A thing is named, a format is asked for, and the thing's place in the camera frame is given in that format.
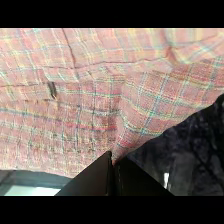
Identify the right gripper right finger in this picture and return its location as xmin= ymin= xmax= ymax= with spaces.
xmin=113 ymin=157 xmax=174 ymax=197

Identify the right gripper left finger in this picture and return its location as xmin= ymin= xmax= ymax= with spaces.
xmin=55 ymin=150 xmax=114 ymax=197

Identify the pink checked shirt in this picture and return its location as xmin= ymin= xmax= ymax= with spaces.
xmin=0 ymin=28 xmax=224 ymax=179

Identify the black garment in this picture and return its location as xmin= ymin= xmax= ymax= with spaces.
xmin=125 ymin=93 xmax=224 ymax=197

